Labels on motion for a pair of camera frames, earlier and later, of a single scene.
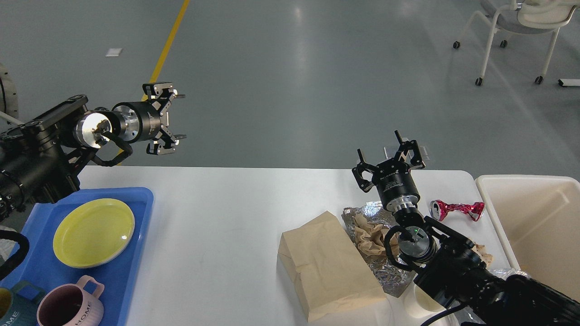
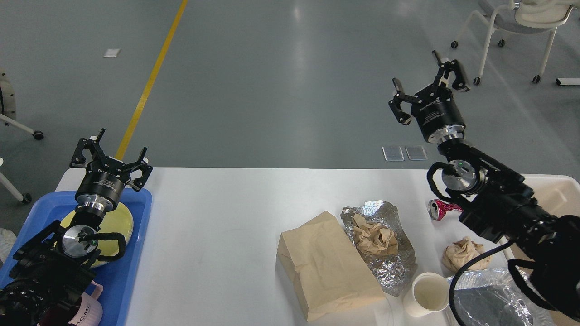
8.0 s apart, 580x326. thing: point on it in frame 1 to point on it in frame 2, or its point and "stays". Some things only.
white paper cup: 418,303 stays
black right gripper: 393,179 to 437,116
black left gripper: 141,120 to 103,184
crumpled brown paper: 370,237 stays
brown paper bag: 332,279 stays
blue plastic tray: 43,266 stays
